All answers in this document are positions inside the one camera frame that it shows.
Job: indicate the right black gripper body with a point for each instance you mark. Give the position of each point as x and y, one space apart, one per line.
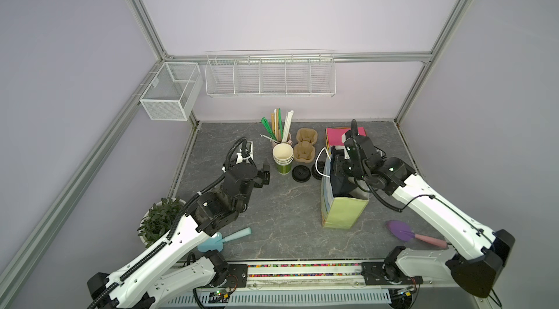
354 173

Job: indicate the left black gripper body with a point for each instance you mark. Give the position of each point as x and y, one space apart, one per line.
262 177

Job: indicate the black cup lid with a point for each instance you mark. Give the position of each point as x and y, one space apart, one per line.
317 170

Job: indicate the white green paper bag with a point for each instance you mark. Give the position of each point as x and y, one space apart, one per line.
341 201

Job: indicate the stack of black lids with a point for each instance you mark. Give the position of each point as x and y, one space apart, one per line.
301 173

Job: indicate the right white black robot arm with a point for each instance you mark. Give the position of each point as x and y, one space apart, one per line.
474 255

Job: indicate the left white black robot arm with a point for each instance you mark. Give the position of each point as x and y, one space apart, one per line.
149 281

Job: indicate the cardboard box of napkins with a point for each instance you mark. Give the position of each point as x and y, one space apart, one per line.
335 138

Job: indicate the stack of paper cups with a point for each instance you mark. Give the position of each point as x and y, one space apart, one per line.
283 155

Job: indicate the brown pulp cup carriers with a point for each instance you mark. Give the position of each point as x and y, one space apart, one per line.
304 150

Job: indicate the teal plastic scoop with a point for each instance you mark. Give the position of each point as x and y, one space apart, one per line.
217 242

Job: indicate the green wrapped straw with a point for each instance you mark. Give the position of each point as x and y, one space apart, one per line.
279 125
268 128

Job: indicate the brown wrapped straw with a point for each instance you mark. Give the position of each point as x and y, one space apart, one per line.
275 125

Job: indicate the purple pink spatula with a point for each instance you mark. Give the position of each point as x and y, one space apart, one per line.
403 232

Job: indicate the potted green plant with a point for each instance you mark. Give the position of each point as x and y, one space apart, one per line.
158 220

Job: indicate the white wrapped straw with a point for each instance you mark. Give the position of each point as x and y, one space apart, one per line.
287 127

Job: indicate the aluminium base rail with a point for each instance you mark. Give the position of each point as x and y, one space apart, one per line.
332 272

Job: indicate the small white wire basket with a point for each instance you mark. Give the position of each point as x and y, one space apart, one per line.
173 91

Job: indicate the long white wire basket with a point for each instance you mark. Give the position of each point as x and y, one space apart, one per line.
273 73

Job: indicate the white ribbed cable duct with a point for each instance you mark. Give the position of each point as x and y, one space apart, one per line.
289 299

